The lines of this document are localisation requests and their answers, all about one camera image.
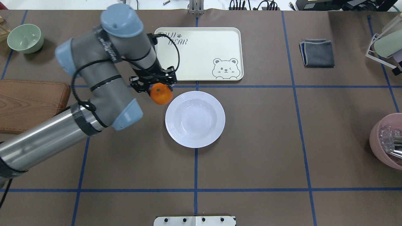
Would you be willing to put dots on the white round plate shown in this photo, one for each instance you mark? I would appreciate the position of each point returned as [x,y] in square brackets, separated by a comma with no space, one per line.
[195,119]

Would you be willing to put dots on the folded grey cloth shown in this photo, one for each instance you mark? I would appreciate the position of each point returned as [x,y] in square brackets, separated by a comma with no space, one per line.
[317,53]

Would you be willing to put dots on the brown wooden tray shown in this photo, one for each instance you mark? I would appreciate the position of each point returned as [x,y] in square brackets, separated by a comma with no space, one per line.
[26,104]

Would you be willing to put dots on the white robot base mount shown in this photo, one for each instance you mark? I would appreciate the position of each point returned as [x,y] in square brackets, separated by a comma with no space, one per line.
[195,221]

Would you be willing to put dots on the wooden cup rack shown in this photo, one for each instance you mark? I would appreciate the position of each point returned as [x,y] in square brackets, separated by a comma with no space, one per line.
[4,31]

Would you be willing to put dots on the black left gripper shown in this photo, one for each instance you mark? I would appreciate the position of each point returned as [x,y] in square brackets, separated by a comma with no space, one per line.
[145,82]

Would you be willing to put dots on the cream bear tray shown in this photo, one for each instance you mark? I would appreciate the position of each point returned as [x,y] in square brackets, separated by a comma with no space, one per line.
[202,53]

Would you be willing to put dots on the light green bowl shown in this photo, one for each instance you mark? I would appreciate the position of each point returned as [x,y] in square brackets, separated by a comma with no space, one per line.
[26,38]

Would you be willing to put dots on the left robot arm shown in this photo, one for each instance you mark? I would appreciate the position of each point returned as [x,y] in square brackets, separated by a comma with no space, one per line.
[103,98]

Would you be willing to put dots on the orange fruit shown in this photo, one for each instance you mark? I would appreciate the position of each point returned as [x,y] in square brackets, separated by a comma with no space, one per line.
[161,94]

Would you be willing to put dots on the white wire cup rack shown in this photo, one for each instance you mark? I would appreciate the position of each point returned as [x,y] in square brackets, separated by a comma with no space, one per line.
[393,61]

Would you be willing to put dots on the clear ice cubes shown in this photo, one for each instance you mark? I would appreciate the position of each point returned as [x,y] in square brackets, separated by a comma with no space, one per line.
[388,130]

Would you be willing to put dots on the metal scoop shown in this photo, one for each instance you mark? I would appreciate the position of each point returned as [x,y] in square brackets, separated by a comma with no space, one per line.
[393,145]

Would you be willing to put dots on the aluminium frame post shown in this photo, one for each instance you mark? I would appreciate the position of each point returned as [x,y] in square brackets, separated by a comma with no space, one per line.
[196,7]

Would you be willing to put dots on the black power strip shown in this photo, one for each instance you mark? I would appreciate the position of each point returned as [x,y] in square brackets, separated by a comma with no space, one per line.
[253,5]

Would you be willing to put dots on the green cup on rack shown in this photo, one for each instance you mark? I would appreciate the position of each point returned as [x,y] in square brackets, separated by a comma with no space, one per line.
[388,45]

